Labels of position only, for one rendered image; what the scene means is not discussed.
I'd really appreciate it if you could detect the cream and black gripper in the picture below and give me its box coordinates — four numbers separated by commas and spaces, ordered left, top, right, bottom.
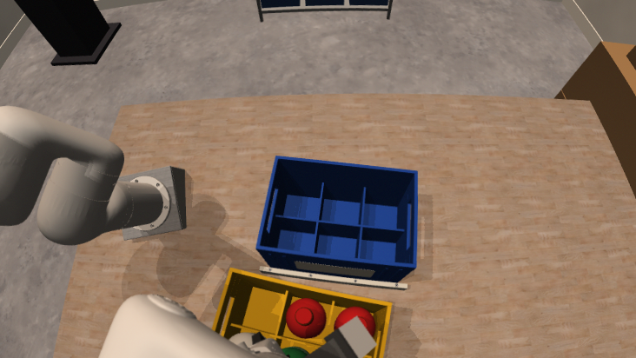
249, 331, 290, 358

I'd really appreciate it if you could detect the orange divided crate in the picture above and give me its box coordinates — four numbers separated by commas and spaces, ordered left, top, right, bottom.
212, 268, 392, 358

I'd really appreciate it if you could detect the blue crate with dividers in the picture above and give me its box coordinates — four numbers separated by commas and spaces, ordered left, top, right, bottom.
255, 156, 418, 283

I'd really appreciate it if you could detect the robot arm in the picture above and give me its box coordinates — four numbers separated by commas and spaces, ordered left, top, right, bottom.
0, 106, 377, 358

